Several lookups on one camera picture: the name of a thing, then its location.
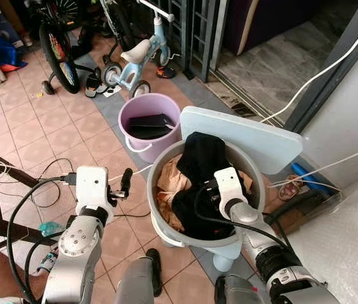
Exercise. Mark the grey right robot leg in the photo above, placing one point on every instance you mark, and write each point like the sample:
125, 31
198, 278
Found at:
236, 291

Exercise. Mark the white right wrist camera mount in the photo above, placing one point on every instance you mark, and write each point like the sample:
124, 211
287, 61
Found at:
230, 183

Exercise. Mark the grey left robot leg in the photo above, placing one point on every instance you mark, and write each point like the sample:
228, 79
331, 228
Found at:
134, 282

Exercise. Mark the black garment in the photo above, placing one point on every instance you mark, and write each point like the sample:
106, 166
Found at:
201, 158

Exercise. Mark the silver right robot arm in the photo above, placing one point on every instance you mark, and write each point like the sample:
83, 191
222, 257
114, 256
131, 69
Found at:
261, 237

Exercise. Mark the black item in bucket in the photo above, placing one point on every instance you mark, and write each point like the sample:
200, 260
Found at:
150, 125

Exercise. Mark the teal plastic scrap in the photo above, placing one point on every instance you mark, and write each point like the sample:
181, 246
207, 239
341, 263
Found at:
51, 228

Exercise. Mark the purple plastic bucket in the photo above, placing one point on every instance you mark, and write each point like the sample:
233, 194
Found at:
144, 104

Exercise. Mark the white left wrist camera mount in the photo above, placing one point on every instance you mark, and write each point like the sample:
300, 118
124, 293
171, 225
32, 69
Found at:
92, 185

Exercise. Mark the blue bag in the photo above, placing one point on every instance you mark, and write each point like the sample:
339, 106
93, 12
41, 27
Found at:
4, 50

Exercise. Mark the person's bare limb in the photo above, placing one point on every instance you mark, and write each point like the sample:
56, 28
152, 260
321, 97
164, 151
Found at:
1, 269

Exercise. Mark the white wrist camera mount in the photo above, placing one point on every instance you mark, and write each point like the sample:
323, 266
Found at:
92, 185
230, 183

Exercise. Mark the dark metal gate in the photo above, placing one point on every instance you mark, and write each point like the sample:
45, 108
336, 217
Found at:
198, 38

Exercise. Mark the grey plastic wash basin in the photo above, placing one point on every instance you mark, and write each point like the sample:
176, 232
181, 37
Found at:
159, 215

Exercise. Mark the brown sandal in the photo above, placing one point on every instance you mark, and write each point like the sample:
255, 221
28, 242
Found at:
289, 189

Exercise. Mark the bubble wrapped washing machine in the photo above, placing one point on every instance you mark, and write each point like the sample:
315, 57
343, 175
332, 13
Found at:
343, 247

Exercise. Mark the black kids bicycle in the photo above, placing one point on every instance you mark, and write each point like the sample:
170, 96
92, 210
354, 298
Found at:
58, 54

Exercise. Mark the peach cloth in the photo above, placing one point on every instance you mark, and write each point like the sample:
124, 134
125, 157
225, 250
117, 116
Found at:
169, 183

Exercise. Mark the grey robot leg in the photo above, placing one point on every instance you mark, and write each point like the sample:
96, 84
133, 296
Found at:
236, 291
134, 282

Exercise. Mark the light blue kids tricycle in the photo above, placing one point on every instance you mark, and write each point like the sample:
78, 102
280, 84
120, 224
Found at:
134, 54

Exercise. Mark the dark purple sofa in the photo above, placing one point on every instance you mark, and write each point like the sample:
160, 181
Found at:
261, 22

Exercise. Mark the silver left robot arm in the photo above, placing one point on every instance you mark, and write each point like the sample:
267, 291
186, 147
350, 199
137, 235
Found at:
77, 244

